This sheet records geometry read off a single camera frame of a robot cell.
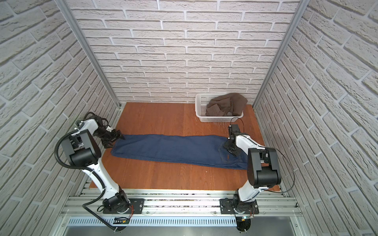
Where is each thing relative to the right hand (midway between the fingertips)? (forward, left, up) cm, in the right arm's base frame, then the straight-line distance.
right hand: (229, 148), depth 94 cm
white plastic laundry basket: (+43, +13, +3) cm, 45 cm away
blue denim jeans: (+3, +34, -2) cm, 34 cm away
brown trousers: (+33, -8, +7) cm, 35 cm away
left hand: (+11, +72, +3) cm, 73 cm away
